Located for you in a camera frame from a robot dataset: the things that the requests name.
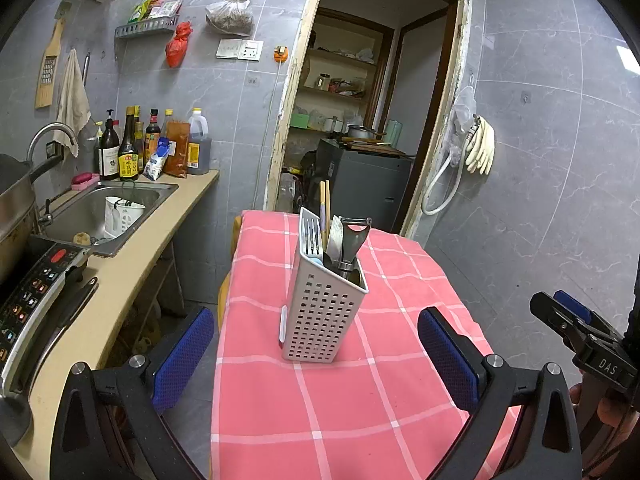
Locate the steel pot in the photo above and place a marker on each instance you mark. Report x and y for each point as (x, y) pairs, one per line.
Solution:
(360, 132)

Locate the orange-brown sauce pouch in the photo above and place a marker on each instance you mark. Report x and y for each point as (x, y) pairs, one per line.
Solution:
(177, 147)

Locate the white cup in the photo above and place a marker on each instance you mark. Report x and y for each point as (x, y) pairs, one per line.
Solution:
(122, 215)

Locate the soy sauce bottle yellow label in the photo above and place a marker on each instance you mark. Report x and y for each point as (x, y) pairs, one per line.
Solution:
(129, 155)

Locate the small jar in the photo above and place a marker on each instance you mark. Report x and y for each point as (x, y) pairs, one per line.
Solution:
(323, 81)

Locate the blue and white bag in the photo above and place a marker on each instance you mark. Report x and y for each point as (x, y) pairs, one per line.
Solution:
(157, 160)

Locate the steel sink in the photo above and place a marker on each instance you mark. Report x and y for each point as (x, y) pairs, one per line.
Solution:
(85, 210)

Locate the wooden shelf unit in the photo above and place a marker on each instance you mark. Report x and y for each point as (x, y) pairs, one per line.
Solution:
(340, 61)

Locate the grey fridge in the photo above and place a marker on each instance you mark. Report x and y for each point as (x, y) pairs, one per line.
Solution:
(370, 185)

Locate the hanging beige towel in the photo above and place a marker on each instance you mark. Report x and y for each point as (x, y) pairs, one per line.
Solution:
(72, 100)

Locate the white perforated utensil holder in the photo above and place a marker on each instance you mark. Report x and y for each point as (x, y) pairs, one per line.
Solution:
(320, 320)

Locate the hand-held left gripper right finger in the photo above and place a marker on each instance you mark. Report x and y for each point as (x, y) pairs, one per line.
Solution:
(447, 360)

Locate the metal hook bar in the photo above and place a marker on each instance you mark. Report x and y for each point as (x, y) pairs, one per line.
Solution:
(86, 67)

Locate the wall switch plate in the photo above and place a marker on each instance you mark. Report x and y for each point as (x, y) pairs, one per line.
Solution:
(229, 49)

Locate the clear hanging plastic bag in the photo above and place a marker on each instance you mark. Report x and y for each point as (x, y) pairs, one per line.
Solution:
(462, 110)

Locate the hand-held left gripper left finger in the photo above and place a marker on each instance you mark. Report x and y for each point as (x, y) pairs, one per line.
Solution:
(185, 360)

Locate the wooden door frame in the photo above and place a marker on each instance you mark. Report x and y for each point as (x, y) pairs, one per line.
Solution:
(295, 85)

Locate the pink soap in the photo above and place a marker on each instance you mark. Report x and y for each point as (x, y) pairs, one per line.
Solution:
(85, 180)

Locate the green-yellow snack packet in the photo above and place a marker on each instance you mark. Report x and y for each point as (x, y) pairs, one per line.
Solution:
(142, 7)

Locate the steel faucet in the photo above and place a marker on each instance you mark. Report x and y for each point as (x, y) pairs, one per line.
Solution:
(50, 126)

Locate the green box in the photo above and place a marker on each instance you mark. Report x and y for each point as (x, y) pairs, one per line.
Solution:
(300, 120)

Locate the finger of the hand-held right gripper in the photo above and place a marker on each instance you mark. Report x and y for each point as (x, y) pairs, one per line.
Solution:
(550, 315)
(572, 304)

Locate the beige kitchen counter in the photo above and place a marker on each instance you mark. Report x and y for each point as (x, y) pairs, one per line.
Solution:
(115, 300)

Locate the orange plug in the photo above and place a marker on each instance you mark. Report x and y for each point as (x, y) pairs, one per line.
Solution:
(281, 53)

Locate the light green container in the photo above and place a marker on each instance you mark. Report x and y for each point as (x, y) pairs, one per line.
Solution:
(394, 132)

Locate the red snack packets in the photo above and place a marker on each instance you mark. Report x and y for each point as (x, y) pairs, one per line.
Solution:
(165, 5)

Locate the cream rubber gloves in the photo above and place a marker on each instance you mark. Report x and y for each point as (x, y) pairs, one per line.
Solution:
(482, 150)

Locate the steel pan with lid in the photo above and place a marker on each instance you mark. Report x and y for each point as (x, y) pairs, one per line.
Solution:
(12, 210)

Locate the wall socket plate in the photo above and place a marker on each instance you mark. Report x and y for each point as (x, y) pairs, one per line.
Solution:
(251, 50)

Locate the wooden chopstick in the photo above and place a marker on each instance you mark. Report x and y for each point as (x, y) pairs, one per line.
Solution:
(327, 205)
(322, 210)

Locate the dark pump bottle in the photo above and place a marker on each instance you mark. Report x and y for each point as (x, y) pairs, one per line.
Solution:
(107, 155)

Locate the pink checked tablecloth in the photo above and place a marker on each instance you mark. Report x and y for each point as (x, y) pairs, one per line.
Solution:
(350, 410)

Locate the wooden cutting board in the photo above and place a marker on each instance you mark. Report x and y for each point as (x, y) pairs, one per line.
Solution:
(372, 149)

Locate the red plastic bag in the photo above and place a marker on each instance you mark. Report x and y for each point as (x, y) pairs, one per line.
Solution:
(177, 45)

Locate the brown scrub sponge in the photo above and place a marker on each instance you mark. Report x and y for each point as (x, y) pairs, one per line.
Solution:
(82, 238)

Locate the grey wall rack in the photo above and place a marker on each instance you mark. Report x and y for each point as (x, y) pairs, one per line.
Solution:
(145, 29)

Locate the steel fork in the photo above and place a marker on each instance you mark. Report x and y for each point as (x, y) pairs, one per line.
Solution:
(312, 242)

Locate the clear bag of dried goods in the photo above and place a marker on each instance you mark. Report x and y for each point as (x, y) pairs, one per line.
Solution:
(230, 12)

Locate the wooden grater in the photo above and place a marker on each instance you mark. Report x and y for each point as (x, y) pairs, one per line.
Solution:
(47, 70)

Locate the induction cooker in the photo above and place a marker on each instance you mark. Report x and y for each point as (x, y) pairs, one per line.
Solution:
(30, 300)

